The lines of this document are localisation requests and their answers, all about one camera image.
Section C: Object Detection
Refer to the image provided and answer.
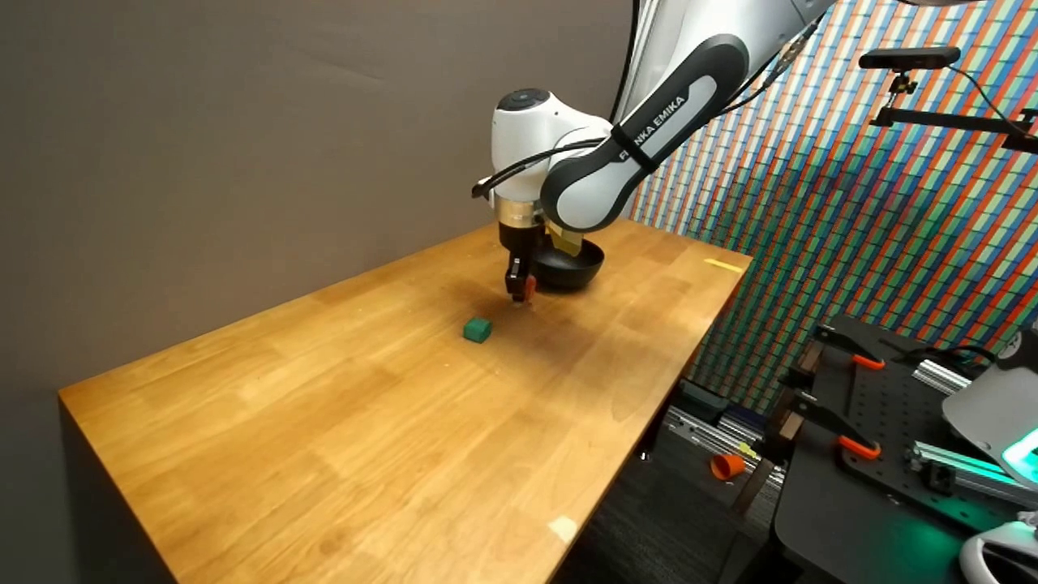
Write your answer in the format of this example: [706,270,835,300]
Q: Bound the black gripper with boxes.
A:
[501,225,543,300]

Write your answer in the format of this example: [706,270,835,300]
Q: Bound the green block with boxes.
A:
[462,319,492,344]

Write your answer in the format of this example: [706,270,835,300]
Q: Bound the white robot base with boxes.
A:
[941,365,1038,490]

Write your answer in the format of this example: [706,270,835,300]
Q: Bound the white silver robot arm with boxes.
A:
[470,0,835,300]

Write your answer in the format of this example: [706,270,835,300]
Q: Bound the black bowl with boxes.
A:
[533,241,608,293]

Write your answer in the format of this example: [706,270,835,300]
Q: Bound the wooden table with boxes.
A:
[60,219,750,584]

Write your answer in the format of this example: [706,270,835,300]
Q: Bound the yellow tape strip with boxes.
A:
[704,255,750,271]

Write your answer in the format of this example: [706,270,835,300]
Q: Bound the aluminium extrusion rails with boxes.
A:
[670,380,786,506]

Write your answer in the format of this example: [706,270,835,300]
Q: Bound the orange plastic cup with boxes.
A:
[706,451,747,481]

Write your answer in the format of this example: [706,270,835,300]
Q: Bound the colourful patterned backdrop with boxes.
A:
[632,0,1038,408]

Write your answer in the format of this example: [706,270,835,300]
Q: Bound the orange black clamp far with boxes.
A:
[781,323,885,388]

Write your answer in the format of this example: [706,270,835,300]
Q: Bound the orange black clamp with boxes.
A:
[781,323,885,388]
[763,393,881,459]

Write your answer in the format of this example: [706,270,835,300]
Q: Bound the orange black clamp near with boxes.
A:
[763,393,881,459]

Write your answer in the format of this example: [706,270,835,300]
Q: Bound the black perforated breadboard table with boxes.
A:
[772,319,1016,584]

